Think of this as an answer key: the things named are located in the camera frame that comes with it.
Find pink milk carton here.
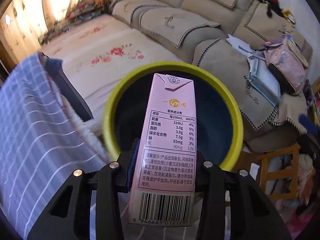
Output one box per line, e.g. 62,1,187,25
129,73,196,227

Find cream curtains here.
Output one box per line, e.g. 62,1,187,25
1,0,103,64

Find wooden stool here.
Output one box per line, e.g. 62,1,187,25
232,144,300,200

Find black red plush toy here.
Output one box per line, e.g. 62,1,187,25
258,0,285,18

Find clear document folder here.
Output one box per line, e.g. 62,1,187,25
247,56,281,106

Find blue checked tablecloth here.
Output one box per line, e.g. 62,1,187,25
1,54,111,239

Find beige sofa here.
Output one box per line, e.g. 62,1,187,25
105,0,312,152

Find pink school backpack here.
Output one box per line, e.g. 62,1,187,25
264,35,309,95

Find white papers on sofa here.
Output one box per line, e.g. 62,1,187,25
226,34,258,57

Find black bin with yellow rim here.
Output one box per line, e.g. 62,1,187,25
102,62,244,171

